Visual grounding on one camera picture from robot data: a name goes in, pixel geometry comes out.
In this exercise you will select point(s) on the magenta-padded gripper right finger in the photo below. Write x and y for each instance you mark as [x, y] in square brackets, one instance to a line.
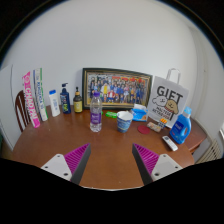
[148, 160]

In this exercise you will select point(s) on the amber yellow-labelled pump bottle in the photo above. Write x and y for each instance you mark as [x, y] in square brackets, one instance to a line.
[78, 104]

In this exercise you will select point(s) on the dark wooden chair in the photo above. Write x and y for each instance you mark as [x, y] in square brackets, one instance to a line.
[22, 111]

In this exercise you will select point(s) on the framed group picture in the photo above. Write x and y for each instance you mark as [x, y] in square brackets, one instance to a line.
[116, 88]

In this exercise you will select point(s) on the white printed paper gift bag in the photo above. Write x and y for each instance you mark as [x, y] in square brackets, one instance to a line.
[168, 100]

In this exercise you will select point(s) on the dark blue pump bottle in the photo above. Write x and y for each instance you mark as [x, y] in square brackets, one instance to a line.
[65, 101]

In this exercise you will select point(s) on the pink toothpaste box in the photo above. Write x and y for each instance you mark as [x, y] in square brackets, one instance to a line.
[31, 100]

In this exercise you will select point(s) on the white remote control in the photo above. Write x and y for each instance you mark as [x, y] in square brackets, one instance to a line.
[170, 143]

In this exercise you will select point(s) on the small wrapped snack packet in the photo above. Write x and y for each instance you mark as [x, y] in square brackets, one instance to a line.
[154, 127]

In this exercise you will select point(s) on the clear purple-capped water bottle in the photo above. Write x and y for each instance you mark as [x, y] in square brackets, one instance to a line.
[96, 116]

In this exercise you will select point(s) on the white blue-capped lotion bottle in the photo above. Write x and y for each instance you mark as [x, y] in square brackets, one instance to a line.
[54, 105]

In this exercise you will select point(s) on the green white toothpaste box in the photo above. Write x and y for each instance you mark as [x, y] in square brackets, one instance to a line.
[40, 95]

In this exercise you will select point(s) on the white wall radiator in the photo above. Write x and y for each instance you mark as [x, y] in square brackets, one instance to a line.
[210, 152]

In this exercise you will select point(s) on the flat round red coaster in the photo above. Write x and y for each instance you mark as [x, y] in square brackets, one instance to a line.
[143, 129]

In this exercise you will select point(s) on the blue detergent bottle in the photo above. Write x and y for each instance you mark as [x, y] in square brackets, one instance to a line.
[180, 130]

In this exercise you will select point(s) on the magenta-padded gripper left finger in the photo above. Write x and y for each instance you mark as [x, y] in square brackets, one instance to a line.
[76, 160]

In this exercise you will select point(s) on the small green box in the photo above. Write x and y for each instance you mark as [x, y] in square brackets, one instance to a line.
[111, 114]

